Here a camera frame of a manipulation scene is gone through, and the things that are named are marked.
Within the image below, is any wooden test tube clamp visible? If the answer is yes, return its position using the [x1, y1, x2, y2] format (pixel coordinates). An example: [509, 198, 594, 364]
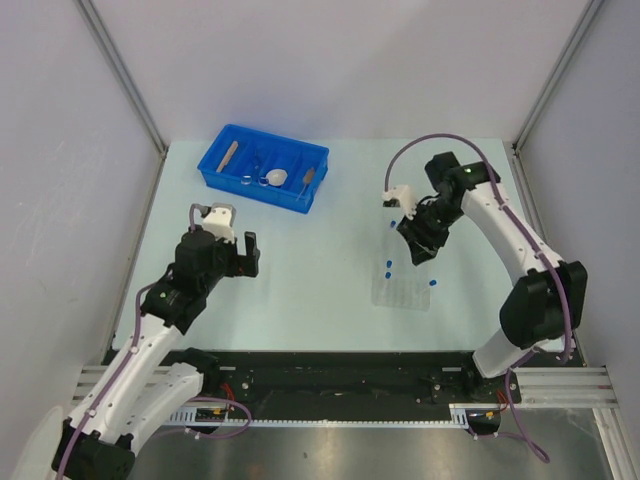
[216, 140, 239, 173]

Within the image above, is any aluminium frame rail left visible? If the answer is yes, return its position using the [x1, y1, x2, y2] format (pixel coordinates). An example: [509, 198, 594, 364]
[72, 0, 169, 161]

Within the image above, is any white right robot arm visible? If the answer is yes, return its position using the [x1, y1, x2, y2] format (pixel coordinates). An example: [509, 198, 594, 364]
[382, 152, 588, 401]

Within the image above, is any aluminium frame rail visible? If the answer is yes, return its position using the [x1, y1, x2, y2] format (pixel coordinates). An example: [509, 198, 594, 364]
[72, 0, 169, 161]
[514, 1, 639, 479]

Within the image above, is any bristle test tube brush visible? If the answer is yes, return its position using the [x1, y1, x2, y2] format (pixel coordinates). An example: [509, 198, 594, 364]
[296, 167, 315, 200]

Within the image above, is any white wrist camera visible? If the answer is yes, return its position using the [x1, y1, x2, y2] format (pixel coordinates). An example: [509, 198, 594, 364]
[201, 203, 236, 244]
[382, 185, 418, 220]

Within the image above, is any blue plastic bin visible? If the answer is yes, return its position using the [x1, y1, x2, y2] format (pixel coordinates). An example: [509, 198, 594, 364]
[197, 124, 329, 214]

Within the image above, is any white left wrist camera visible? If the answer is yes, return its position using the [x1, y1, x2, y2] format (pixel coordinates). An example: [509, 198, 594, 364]
[201, 203, 236, 244]

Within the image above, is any white porcelain evaporating dish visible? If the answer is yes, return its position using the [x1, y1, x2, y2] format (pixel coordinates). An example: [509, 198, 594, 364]
[265, 169, 288, 187]

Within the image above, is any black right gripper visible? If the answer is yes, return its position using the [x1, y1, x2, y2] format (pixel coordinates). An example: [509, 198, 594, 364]
[396, 198, 464, 266]

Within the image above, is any slotted cable duct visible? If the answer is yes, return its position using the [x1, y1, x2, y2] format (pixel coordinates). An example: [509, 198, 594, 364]
[163, 405, 469, 429]

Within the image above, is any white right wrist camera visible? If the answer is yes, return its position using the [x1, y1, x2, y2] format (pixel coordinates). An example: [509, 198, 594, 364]
[382, 185, 418, 220]

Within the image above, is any clear plastic test tube rack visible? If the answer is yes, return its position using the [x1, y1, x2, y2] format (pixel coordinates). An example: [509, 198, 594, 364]
[371, 244, 431, 311]

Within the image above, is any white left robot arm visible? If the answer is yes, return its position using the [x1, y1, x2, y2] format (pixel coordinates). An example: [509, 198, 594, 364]
[51, 227, 260, 479]

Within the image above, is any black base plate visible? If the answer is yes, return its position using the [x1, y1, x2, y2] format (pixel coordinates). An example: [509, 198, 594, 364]
[99, 349, 584, 421]

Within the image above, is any aluminium frame rail right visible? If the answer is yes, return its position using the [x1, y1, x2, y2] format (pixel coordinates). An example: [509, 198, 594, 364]
[514, 1, 639, 479]

